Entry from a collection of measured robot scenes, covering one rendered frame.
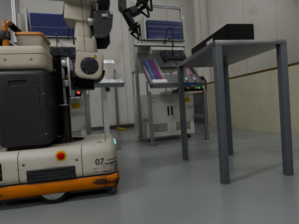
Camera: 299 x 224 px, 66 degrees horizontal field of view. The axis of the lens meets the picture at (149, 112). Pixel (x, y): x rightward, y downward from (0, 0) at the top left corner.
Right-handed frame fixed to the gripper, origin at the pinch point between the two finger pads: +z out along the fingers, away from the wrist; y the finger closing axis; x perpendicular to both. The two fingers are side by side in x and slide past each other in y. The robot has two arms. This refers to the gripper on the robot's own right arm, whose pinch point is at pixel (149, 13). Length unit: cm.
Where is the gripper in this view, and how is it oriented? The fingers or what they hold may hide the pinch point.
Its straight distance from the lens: 145.3
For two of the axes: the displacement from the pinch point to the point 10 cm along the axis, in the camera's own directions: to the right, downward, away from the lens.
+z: 5.0, 8.6, 1.0
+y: -1.9, 0.0, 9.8
